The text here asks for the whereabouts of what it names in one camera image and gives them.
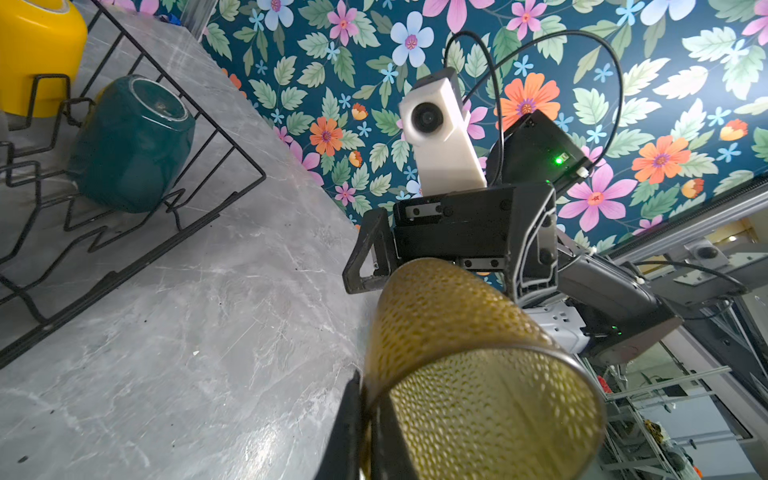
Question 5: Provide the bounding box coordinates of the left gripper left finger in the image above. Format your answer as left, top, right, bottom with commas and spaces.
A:
314, 370, 363, 480

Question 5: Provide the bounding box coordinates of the olive green glass cup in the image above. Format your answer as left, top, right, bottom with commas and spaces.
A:
363, 258, 606, 479

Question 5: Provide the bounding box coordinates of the yellow mug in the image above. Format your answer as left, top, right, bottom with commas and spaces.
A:
1, 0, 88, 118

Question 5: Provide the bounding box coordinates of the black wire dish rack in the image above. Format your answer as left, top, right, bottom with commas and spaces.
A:
1, 1, 266, 366

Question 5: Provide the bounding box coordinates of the cream mug green handle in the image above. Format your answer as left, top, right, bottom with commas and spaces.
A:
66, 75, 196, 213

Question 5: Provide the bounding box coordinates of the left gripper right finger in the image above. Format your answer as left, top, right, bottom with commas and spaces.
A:
370, 394, 418, 480

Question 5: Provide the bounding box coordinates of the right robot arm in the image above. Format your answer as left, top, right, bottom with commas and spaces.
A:
342, 103, 681, 365

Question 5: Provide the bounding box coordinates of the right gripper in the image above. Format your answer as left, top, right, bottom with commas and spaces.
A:
342, 183, 558, 306

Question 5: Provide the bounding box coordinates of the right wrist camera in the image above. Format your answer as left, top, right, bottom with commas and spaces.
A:
399, 67, 487, 196

